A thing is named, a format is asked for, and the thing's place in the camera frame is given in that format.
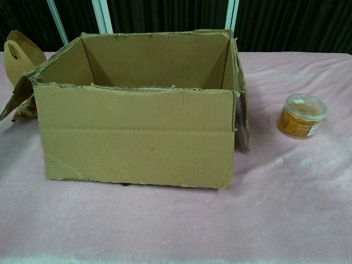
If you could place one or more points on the large cardboard box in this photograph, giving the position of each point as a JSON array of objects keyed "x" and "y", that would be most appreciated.
[{"x": 137, "y": 137}]

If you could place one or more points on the pink table cloth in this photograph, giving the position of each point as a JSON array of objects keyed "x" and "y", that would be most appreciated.
[{"x": 247, "y": 214}]

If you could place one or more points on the round orange lidded cup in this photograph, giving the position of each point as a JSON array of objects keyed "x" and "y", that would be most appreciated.
[{"x": 301, "y": 121}]

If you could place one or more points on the green orange snack packet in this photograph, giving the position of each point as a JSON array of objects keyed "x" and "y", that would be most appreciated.
[{"x": 27, "y": 110}]

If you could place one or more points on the kraft paper takeaway box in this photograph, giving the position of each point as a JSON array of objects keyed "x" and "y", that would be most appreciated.
[{"x": 19, "y": 66}]

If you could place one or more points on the wide white frame post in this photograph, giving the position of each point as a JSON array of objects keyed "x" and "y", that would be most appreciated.
[{"x": 102, "y": 16}]

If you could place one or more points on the thin white frame post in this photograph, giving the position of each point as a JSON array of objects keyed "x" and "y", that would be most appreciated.
[{"x": 57, "y": 22}]

